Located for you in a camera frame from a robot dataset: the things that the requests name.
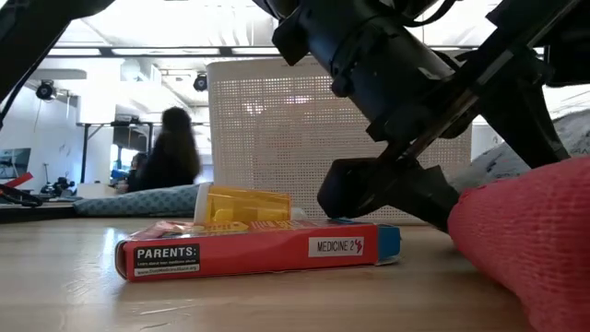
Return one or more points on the orange pill bottle white cap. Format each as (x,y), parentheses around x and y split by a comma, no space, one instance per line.
(249,203)

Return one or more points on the black ceiling-mounted camera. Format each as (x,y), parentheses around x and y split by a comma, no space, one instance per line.
(46,90)
(200,82)

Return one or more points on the black background desk frame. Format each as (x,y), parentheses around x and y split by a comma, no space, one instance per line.
(84,152)

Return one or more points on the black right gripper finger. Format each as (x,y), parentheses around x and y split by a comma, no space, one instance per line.
(392,189)
(525,120)

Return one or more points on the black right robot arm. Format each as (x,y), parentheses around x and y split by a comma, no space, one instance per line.
(569,57)

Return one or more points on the person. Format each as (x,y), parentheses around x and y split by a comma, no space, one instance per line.
(173,157)
(137,166)

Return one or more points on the grey patterned fabric pouch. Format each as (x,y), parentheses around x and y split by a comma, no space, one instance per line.
(500,171)

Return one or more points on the white perforated plastic basket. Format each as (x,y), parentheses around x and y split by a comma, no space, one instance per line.
(276,138)

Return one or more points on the red background tool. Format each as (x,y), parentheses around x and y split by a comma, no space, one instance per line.
(18,180)

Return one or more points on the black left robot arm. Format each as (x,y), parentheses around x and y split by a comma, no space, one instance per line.
(32,32)

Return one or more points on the blue patterned fabric pouch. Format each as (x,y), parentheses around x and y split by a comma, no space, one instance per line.
(147,203)

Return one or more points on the black aluminium table frame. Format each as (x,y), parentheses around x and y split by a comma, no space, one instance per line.
(32,213)

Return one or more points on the small red white tube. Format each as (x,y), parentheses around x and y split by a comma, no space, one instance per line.
(253,253)

